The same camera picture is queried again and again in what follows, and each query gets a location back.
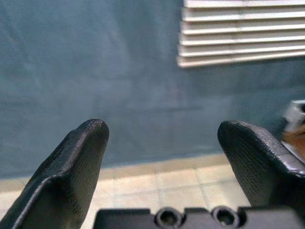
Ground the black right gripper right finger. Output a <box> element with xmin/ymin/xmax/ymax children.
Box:
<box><xmin>217</xmin><ymin>120</ymin><xmax>305</xmax><ymax>208</ymax></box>

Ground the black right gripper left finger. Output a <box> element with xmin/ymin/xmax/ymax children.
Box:
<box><xmin>4</xmin><ymin>118</ymin><xmax>110</xmax><ymax>229</ymax></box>

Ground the teal fabric bed base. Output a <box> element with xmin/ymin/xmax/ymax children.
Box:
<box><xmin>0</xmin><ymin>0</ymin><xmax>305</xmax><ymax>180</ymax></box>

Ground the white patterned mattress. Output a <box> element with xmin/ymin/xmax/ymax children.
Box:
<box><xmin>175</xmin><ymin>0</ymin><xmax>305</xmax><ymax>70</ymax></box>

